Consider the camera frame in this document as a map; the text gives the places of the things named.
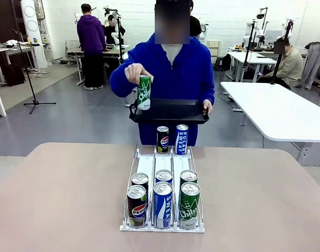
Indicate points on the black tripod microphone stand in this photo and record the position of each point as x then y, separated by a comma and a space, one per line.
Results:
31, 86

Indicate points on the tall white column appliance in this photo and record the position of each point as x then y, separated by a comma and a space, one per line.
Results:
34, 34

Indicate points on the white drawer cabinet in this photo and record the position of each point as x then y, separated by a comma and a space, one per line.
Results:
213, 51

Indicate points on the white three-lane can rack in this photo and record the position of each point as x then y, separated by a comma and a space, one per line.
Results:
164, 162

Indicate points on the white rectangular table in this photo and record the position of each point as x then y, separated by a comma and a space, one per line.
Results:
250, 59

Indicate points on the person in black shirt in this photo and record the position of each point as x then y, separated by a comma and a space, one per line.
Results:
194, 26

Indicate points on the person's right forearm blue sleeve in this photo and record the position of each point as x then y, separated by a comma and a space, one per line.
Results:
120, 81

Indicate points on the person in blue hoodie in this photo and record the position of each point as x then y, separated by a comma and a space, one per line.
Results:
181, 76

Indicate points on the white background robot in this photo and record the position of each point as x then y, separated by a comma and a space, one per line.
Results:
259, 34

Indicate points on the white cluttered table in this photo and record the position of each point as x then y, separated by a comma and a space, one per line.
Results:
15, 50

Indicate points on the black pole stand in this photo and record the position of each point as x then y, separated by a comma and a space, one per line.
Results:
279, 57
120, 39
247, 52

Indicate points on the seated person in beige shirt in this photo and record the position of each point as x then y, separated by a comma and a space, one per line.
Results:
289, 65

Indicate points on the person's right hand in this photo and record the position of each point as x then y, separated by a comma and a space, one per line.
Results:
135, 72

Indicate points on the seated person in black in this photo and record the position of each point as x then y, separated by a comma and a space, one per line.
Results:
111, 32

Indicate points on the person in purple hoodie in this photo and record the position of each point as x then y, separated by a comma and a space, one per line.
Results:
90, 39

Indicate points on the black bag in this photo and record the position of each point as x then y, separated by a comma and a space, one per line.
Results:
14, 74

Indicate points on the black rectangular serving tray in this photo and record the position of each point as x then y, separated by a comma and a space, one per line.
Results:
173, 110

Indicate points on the grey work table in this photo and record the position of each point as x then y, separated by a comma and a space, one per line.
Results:
110, 52

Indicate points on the large white rounded table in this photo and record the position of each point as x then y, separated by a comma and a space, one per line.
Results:
275, 110

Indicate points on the black Pepsi can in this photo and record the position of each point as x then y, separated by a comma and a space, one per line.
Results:
140, 179
136, 207
162, 140

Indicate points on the person's left forearm blue sleeve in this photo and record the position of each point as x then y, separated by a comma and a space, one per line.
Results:
208, 93

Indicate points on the person's left hand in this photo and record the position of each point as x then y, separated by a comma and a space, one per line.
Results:
207, 106

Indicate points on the green Chilsung cider can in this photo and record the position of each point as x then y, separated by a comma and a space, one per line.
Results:
144, 94
189, 176
189, 210

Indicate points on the blue Pocari Sweat can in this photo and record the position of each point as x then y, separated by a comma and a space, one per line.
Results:
162, 207
181, 139
164, 176

